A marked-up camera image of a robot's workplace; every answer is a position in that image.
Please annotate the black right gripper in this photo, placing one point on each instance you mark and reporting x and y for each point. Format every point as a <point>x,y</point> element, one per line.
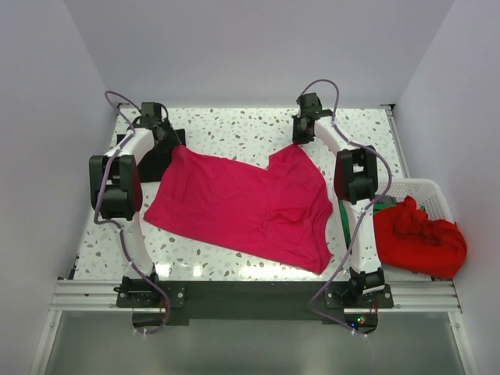
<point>296,137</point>

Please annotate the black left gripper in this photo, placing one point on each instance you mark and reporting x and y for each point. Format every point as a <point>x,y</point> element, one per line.
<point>173,140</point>

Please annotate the magenta t shirt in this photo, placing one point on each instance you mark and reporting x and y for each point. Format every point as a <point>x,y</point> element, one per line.
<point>279,213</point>

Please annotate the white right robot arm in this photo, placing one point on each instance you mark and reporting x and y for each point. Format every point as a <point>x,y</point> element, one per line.
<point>355,186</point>

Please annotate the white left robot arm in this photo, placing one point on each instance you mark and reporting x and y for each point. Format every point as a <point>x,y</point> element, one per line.
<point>141,155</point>

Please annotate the folded black t shirt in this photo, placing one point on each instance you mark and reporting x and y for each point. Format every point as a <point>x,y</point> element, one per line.
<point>152,167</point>

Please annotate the green t shirt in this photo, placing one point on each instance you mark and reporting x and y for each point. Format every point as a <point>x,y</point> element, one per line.
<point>385,203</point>

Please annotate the red t shirt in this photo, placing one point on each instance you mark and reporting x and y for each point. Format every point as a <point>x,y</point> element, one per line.
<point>408,239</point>

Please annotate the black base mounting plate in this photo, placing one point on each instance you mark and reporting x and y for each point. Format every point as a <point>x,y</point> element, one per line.
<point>177,303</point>

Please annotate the aluminium frame rail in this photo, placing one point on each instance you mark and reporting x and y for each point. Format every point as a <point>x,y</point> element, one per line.
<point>408,296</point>

